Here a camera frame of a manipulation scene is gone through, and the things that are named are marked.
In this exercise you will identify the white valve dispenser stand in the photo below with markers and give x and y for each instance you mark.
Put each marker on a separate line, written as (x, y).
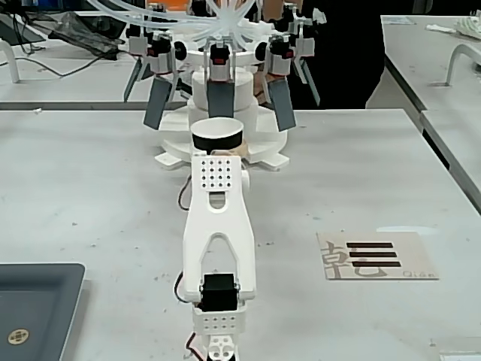
(244, 94)

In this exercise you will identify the white paper scrap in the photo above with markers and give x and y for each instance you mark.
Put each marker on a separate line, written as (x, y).
(437, 28)

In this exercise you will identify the dark laptop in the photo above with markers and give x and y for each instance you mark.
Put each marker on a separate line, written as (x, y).
(19, 30)

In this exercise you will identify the round gold sticker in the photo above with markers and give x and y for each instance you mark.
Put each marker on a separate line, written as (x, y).
(18, 337)

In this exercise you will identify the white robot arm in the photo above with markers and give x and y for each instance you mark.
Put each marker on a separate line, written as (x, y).
(218, 225)

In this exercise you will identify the black plastic bag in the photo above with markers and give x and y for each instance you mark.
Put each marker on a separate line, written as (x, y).
(86, 34)

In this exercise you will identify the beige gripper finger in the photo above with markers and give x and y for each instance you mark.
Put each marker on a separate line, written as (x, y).
(240, 150)

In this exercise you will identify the grey tray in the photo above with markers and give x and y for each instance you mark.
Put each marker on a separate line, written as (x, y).
(35, 312)

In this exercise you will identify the trigram card with black bars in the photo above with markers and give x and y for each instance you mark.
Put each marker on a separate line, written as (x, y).
(376, 255)

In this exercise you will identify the person in black clothing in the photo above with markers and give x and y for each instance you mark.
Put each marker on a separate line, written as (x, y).
(342, 56)

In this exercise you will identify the clear silicone tube bundle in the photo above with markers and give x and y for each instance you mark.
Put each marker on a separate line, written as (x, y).
(225, 20)

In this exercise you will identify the orange object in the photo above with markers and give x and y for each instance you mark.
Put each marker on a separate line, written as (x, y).
(167, 4)

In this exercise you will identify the black and white cup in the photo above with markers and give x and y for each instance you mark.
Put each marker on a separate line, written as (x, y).
(216, 137)

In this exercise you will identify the white curved stand leg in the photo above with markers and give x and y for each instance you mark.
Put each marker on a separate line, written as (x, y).
(460, 56)
(11, 60)

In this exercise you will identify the pale flat object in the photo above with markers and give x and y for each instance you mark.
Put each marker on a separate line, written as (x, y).
(460, 357)

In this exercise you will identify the white ribbed object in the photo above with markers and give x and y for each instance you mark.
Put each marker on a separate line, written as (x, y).
(469, 27)

